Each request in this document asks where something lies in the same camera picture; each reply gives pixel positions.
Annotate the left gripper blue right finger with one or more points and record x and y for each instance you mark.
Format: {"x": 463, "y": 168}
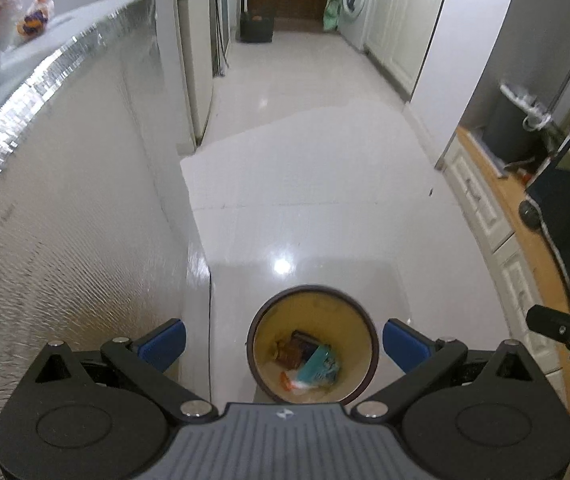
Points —
{"x": 405, "y": 346}

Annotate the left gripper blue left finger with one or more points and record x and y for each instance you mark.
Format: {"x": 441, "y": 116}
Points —
{"x": 161, "y": 347}

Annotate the teal snack bag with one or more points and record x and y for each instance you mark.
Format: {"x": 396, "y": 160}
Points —
{"x": 321, "y": 369}

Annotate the brown round trash bin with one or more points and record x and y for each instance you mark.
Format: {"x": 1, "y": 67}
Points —
{"x": 335, "y": 320}

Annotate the dark grey pedal bin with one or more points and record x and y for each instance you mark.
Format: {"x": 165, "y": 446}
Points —
{"x": 517, "y": 121}

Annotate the black floor bin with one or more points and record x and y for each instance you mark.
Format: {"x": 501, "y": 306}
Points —
{"x": 256, "y": 26}

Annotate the green plastic bag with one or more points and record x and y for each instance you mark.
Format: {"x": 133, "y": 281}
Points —
{"x": 331, "y": 15}

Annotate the white crumpled wrapper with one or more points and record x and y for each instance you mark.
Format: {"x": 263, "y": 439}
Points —
{"x": 35, "y": 21}

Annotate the white kitchen cabinets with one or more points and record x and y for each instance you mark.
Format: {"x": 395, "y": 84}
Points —
{"x": 399, "y": 36}

